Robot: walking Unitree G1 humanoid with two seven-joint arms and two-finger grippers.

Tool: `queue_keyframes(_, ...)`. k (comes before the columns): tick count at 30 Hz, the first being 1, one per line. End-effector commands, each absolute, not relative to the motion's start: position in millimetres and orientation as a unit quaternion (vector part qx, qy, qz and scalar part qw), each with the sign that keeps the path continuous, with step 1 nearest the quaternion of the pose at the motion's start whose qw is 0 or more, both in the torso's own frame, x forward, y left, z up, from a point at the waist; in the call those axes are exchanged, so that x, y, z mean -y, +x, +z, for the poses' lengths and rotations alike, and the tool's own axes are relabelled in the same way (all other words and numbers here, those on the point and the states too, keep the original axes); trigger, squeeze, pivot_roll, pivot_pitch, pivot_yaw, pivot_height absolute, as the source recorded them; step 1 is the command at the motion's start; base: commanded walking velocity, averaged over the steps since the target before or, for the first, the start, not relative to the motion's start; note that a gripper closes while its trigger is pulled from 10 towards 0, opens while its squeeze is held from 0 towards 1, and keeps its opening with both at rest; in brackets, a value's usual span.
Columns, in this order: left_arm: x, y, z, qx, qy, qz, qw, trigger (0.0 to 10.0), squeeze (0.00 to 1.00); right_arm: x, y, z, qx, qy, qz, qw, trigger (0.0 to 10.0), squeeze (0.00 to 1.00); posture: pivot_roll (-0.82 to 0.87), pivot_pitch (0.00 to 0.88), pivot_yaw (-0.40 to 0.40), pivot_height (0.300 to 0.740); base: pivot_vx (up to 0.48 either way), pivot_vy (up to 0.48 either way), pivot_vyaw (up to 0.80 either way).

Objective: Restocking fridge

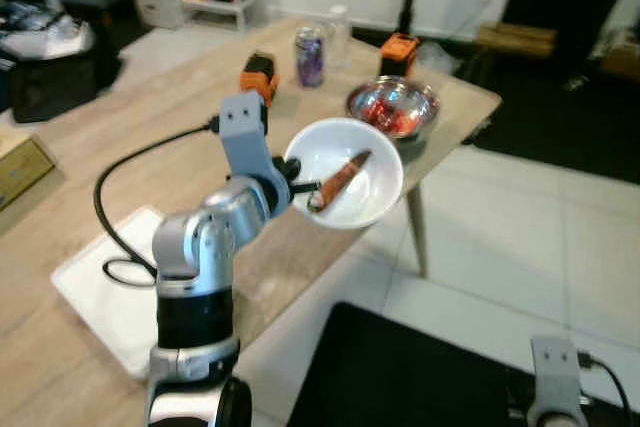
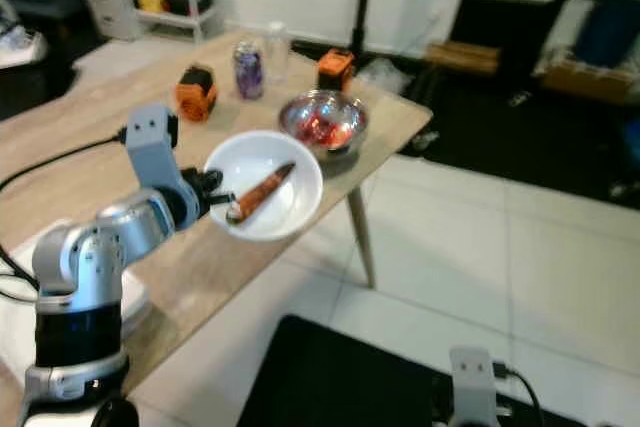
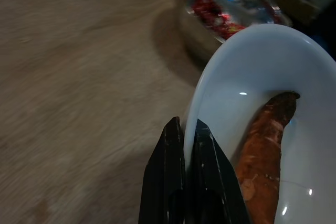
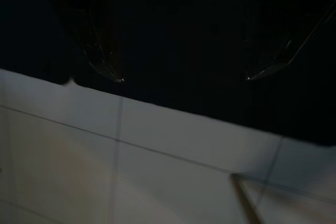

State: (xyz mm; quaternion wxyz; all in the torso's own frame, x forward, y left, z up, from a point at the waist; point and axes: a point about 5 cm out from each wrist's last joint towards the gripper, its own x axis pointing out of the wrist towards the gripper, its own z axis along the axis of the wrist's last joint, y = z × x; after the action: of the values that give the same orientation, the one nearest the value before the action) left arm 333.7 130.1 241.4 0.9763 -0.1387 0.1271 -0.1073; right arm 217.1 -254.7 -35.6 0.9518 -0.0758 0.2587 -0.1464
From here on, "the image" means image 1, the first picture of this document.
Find reddish brown sweet potato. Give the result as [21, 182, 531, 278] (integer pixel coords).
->
[307, 150, 372, 214]

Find white round bowl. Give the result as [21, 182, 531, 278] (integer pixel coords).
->
[284, 118, 405, 230]

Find orange black battery pack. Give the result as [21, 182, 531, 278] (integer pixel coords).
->
[378, 33, 420, 79]
[240, 51, 279, 106]

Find shiny metal bowl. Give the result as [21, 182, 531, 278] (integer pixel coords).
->
[346, 76, 441, 141]

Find purple drink can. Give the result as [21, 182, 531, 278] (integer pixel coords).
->
[294, 26, 329, 88]

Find light wooden table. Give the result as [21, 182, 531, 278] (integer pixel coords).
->
[0, 17, 502, 427]

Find clear plastic jar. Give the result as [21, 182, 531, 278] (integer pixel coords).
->
[326, 4, 354, 64]

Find crumpled clear plastic bag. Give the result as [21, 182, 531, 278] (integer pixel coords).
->
[416, 42, 461, 76]

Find black bag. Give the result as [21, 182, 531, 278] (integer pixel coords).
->
[0, 47, 101, 124]

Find flat brown cardboard stack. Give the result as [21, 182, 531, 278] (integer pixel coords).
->
[473, 22, 557, 58]

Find taped brown cardboard box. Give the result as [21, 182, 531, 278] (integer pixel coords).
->
[600, 39, 640, 80]

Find large black floor mat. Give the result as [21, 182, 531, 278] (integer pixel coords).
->
[455, 47, 640, 185]

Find small tan cardboard box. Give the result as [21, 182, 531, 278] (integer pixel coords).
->
[0, 132, 57, 210]

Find white cloth pile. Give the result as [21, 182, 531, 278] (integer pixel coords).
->
[0, 0, 97, 60]

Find black flat board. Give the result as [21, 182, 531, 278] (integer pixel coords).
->
[495, 0, 613, 58]

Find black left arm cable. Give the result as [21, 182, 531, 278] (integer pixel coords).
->
[93, 119, 223, 288]

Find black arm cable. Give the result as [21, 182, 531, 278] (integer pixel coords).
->
[578, 352, 637, 426]
[93, 119, 223, 288]

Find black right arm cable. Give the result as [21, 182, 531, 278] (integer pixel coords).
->
[578, 352, 637, 426]

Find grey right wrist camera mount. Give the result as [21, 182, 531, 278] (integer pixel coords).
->
[530, 336, 585, 420]

